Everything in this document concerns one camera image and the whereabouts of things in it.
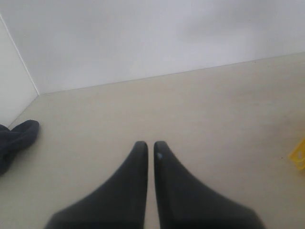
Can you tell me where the yellow plastic egg tray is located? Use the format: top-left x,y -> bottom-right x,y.
289,138 -> 305,170

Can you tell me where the dark blue cloth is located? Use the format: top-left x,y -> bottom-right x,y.
0,120 -> 40,176

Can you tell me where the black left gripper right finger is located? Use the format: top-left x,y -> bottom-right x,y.
153,141 -> 264,229

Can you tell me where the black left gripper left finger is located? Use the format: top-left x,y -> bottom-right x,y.
46,141 -> 148,229

